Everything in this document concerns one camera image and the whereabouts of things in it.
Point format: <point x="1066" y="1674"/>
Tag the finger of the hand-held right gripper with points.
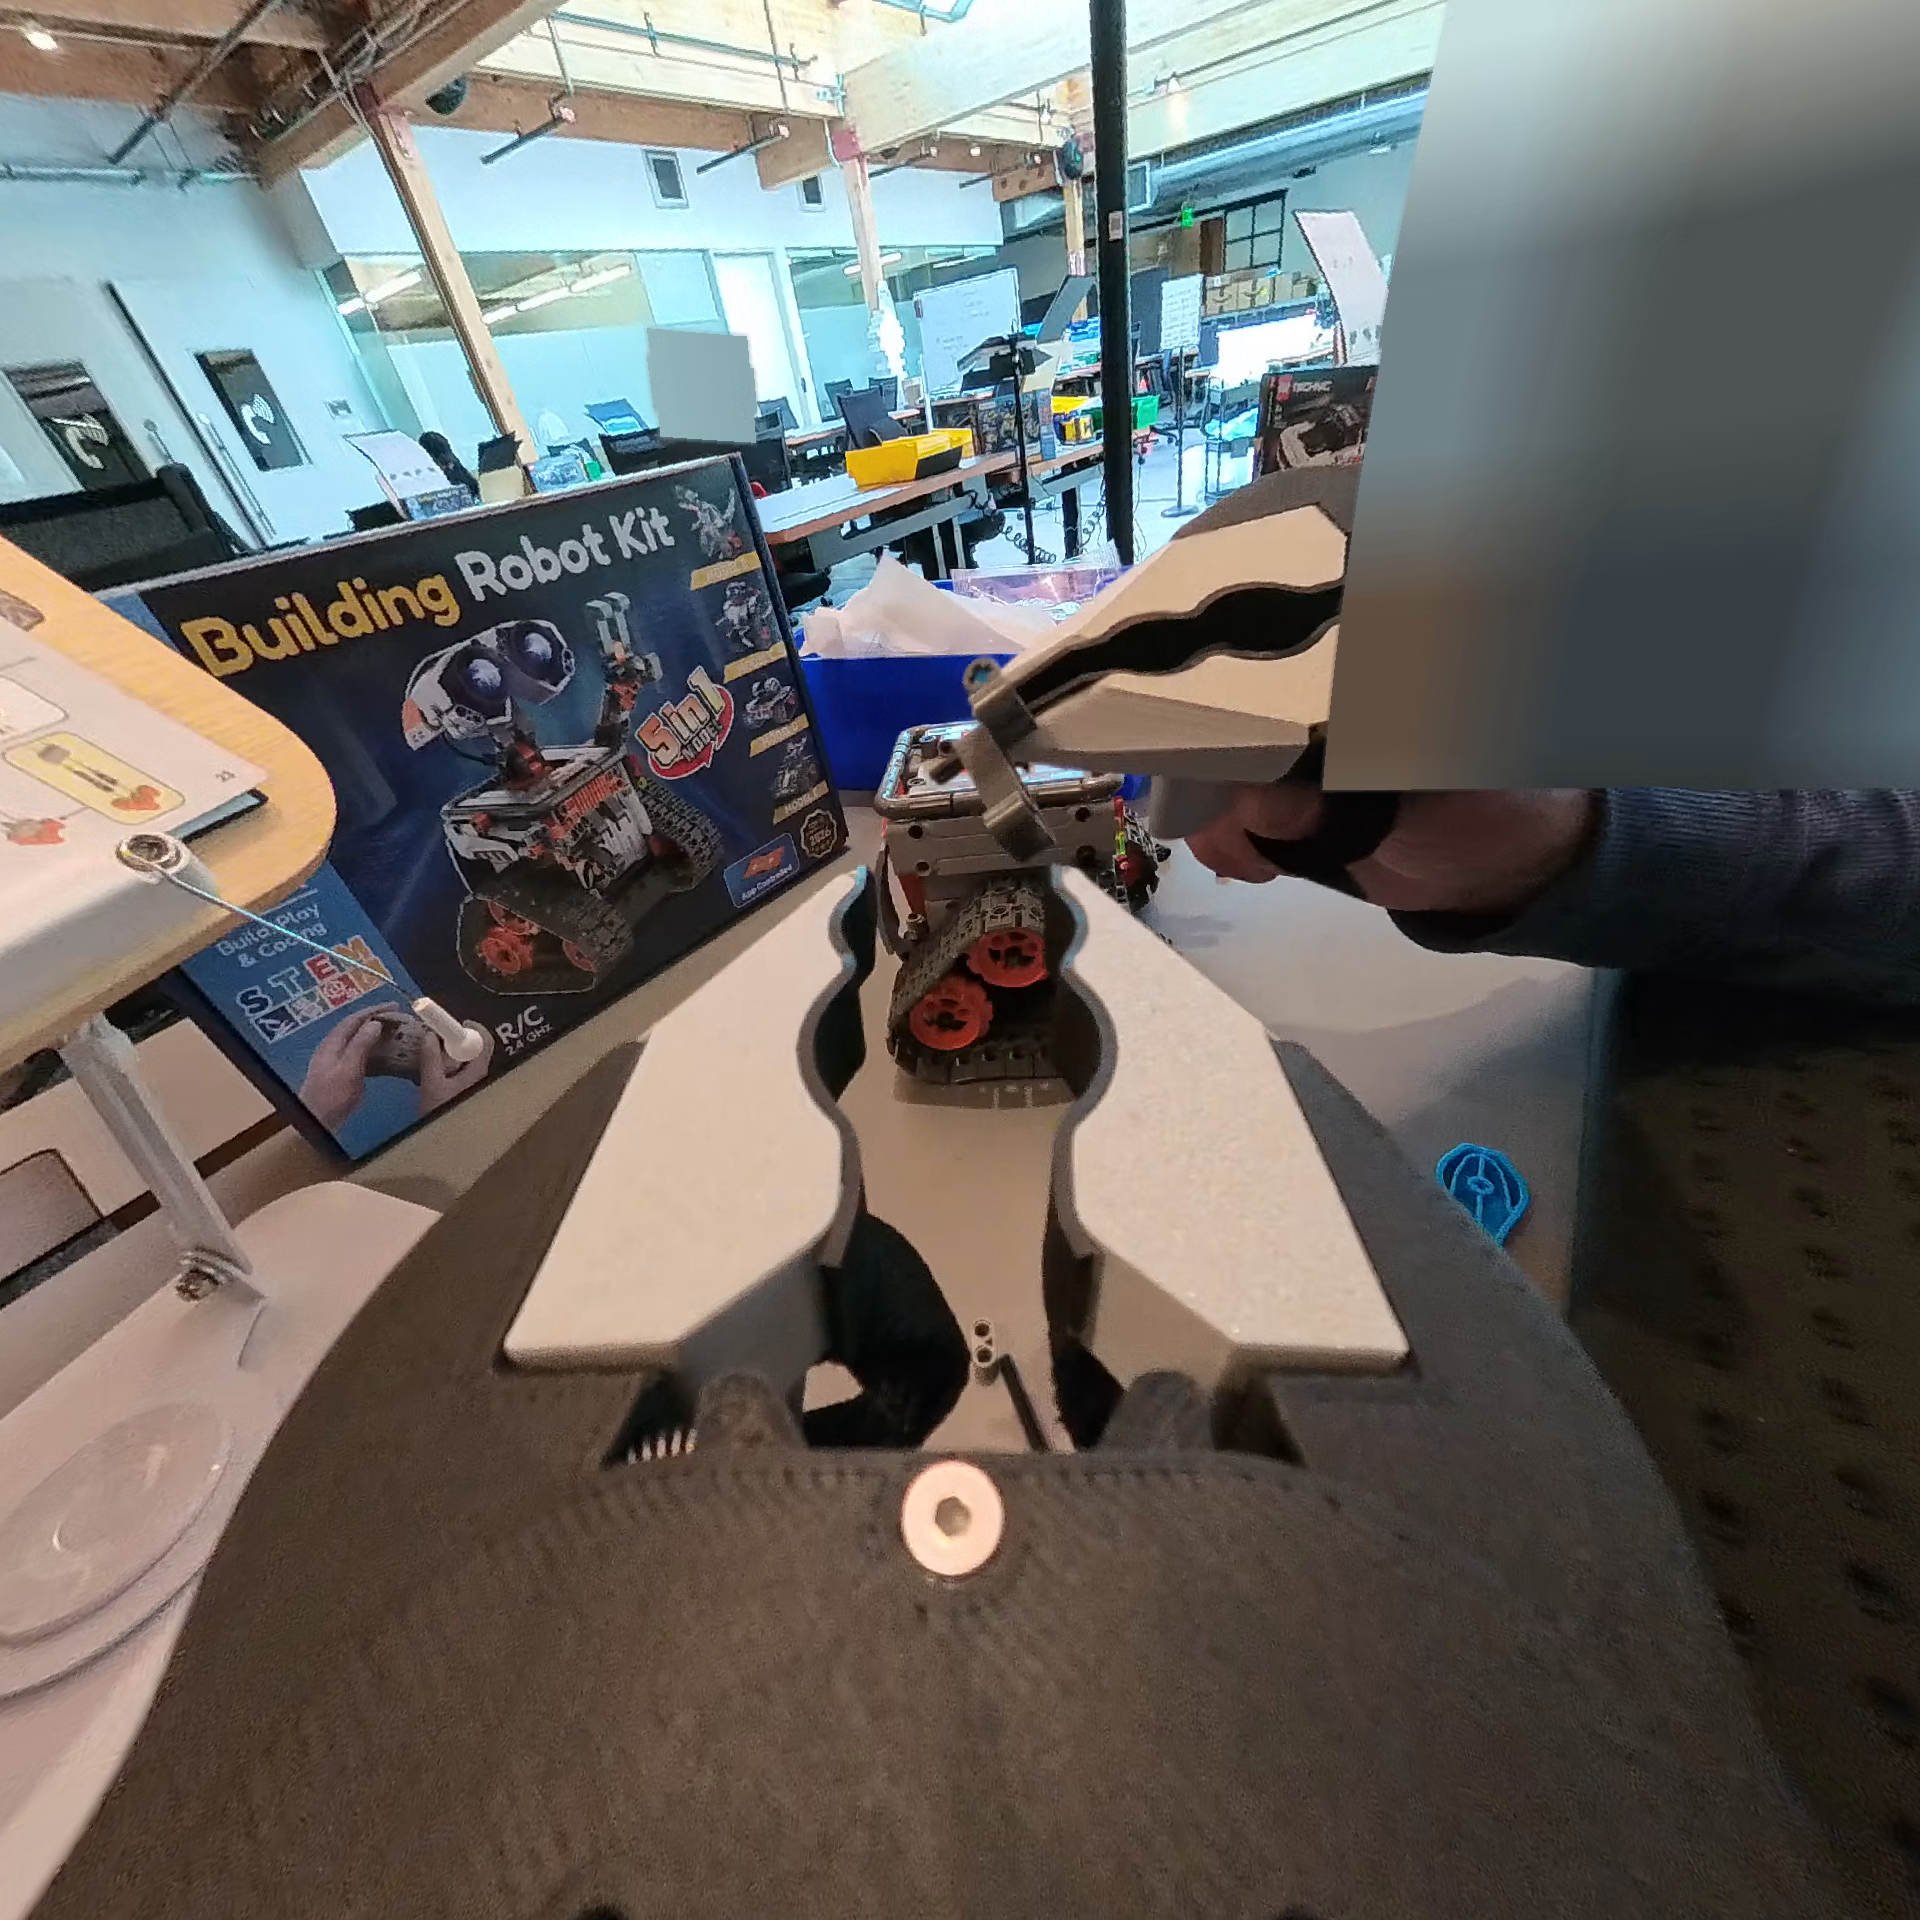
<point x="1196" y="717"/>
<point x="1232" y="569"/>

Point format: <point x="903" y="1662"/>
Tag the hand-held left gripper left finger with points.
<point x="688" y="1180"/>

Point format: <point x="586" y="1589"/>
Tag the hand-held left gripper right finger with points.
<point x="1232" y="1197"/>

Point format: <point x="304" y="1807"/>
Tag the dark grey angled beam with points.
<point x="1004" y="778"/>

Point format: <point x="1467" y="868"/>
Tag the person's right forearm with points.
<point x="1724" y="885"/>

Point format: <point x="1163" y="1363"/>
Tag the person's right hand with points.
<point x="1488" y="845"/>

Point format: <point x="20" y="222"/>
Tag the black printed box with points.
<point x="1305" y="423"/>

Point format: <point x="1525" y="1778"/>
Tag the light blue separator tool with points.
<point x="1476" y="1180"/>

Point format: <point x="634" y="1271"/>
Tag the grey tracked toy robot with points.
<point x="938" y="902"/>

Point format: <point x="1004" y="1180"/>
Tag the black pole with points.
<point x="1112" y="300"/>

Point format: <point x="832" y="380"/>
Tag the black long axle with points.
<point x="1028" y="1402"/>

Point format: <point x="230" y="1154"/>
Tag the white flip chart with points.
<point x="1345" y="285"/>

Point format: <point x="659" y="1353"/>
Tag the white crumpled paper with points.
<point x="903" y="621"/>

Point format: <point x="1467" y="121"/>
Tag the blue plastic bin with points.
<point x="878" y="717"/>

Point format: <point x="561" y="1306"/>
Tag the yellow plastic bin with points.
<point x="912" y="458"/>

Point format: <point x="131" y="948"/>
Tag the whiteboard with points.
<point x="965" y="327"/>

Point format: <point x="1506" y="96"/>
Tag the white stand with wooden tray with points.
<point x="304" y="1245"/>

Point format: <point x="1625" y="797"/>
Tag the blue printed cardboard box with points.
<point x="443" y="717"/>

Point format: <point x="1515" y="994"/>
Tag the black studded foam mat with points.
<point x="1766" y="1353"/>

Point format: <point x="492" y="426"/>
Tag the white instruction booklet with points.
<point x="92" y="778"/>

